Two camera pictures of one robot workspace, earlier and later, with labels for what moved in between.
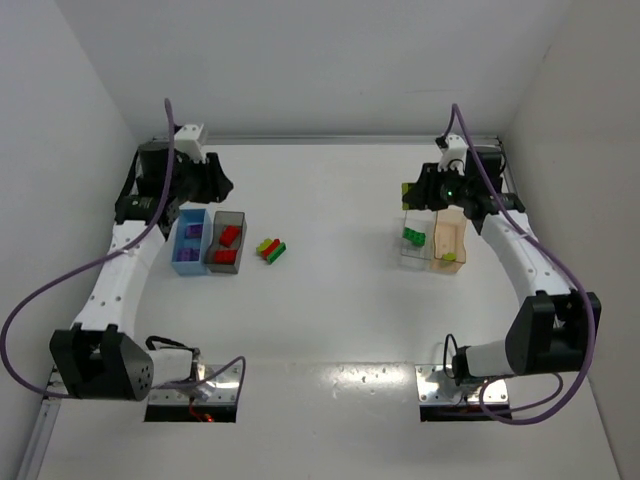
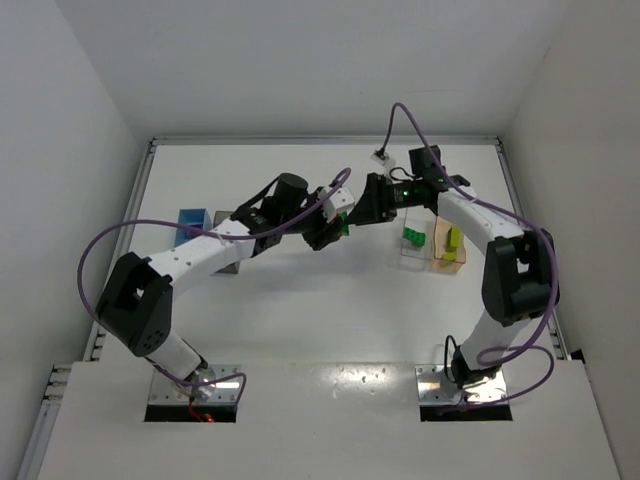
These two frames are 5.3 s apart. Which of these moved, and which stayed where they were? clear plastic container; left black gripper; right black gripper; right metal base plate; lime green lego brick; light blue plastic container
Moved: left black gripper; right black gripper; lime green lego brick
Stayed: clear plastic container; light blue plastic container; right metal base plate
